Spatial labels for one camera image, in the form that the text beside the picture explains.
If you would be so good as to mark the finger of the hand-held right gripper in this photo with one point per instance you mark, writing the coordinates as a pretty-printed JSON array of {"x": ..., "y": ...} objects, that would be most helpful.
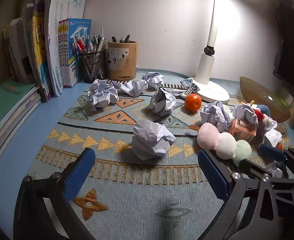
[
  {"x": 251, "y": 166},
  {"x": 271, "y": 152}
]

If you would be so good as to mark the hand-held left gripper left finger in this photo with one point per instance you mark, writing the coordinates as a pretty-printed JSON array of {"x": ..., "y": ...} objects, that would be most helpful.
[{"x": 79, "y": 172}]

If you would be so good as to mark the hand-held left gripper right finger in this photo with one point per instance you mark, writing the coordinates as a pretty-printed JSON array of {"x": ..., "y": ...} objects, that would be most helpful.
[{"x": 213, "y": 175}]

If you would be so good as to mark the orange mandarin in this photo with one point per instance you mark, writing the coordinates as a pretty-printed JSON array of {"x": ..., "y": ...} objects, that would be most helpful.
[
  {"x": 279, "y": 145},
  {"x": 193, "y": 102}
]

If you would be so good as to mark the small orange carton box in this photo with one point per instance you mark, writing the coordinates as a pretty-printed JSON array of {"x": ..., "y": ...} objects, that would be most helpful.
[{"x": 241, "y": 131}]

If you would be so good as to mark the pink white green dango plush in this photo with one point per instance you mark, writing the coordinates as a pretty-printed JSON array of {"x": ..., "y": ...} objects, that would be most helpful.
[{"x": 208, "y": 136}]

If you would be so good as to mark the blue red white plush toy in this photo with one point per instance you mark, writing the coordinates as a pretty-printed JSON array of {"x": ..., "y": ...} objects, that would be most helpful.
[{"x": 263, "y": 110}]

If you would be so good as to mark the amber ribbed glass bowl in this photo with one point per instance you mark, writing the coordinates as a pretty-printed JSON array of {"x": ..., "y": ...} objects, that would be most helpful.
[{"x": 256, "y": 90}]

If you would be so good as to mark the plaid fabric bow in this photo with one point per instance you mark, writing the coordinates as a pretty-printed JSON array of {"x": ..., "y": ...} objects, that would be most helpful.
[{"x": 187, "y": 83}]

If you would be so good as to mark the patterned blue table mat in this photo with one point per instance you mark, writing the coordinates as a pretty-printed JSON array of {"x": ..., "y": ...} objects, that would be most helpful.
[{"x": 137, "y": 205}]

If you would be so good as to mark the dark monitor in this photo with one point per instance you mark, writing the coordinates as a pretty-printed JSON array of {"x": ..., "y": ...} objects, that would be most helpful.
[{"x": 291, "y": 62}]

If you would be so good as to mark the stack of flat books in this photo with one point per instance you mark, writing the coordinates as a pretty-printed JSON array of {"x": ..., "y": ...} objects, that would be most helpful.
[{"x": 4, "y": 105}]

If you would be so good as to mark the black mesh pen holder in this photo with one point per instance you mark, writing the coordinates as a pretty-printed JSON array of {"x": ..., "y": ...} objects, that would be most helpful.
[{"x": 92, "y": 67}]

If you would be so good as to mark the white desk lamp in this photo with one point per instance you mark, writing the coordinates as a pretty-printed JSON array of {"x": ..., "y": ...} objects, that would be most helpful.
[{"x": 205, "y": 67}]

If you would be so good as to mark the bamboo pen holder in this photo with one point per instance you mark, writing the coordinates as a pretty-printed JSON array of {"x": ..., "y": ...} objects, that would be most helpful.
[{"x": 122, "y": 62}]

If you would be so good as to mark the row of standing books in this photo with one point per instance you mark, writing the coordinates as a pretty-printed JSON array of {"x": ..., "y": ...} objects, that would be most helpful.
[{"x": 54, "y": 55}]

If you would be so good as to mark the bunch of pens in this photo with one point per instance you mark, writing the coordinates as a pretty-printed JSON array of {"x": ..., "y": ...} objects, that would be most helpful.
[{"x": 80, "y": 45}]

